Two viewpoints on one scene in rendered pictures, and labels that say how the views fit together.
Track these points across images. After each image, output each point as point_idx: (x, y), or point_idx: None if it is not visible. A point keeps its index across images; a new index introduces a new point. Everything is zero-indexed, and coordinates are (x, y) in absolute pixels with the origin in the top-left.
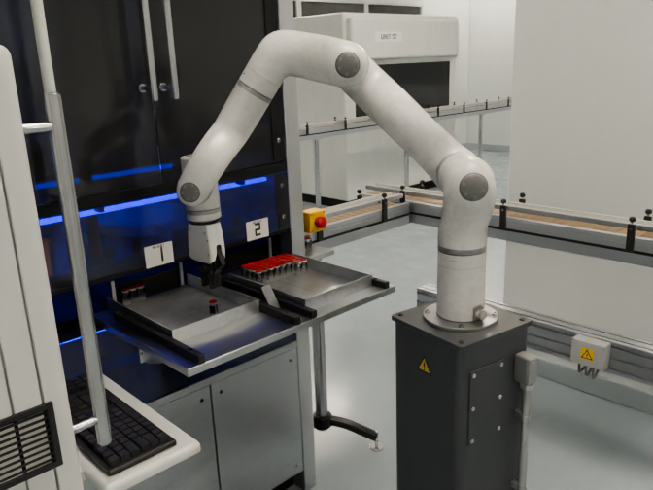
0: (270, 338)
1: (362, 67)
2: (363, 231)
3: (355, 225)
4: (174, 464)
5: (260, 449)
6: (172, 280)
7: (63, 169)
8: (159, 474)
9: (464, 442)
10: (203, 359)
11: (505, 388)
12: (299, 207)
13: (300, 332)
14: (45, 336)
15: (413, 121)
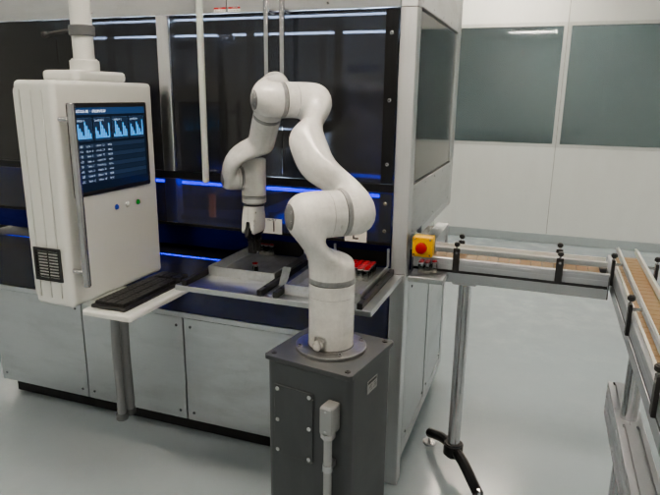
0: (234, 295)
1: (259, 102)
2: (522, 284)
3: (509, 272)
4: (114, 319)
5: None
6: (300, 251)
7: (70, 140)
8: (256, 376)
9: (273, 445)
10: (185, 283)
11: (318, 426)
12: (403, 228)
13: (392, 340)
14: (58, 217)
15: (297, 151)
